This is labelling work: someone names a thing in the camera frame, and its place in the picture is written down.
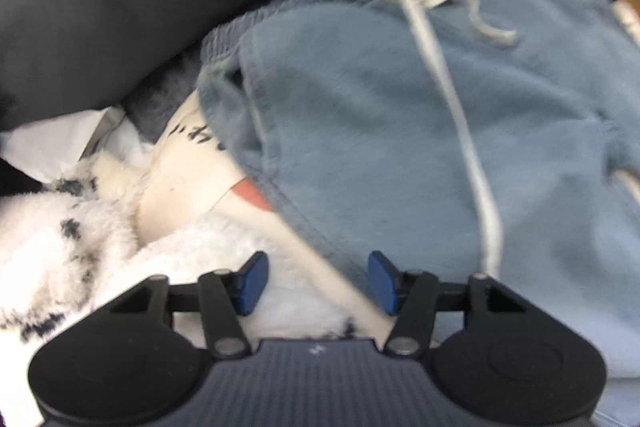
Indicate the white plastic bag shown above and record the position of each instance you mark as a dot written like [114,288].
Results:
[50,139]

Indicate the white fluffy spotted blanket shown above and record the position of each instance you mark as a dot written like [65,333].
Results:
[60,237]

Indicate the cream bear print bed sheet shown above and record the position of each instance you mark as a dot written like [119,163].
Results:
[195,177]

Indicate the grey fuzzy cloth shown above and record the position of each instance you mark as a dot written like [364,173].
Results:
[160,97]

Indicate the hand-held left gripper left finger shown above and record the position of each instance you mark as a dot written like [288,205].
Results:
[254,279]

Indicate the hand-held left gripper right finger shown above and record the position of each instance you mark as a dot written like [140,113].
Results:
[382,279]

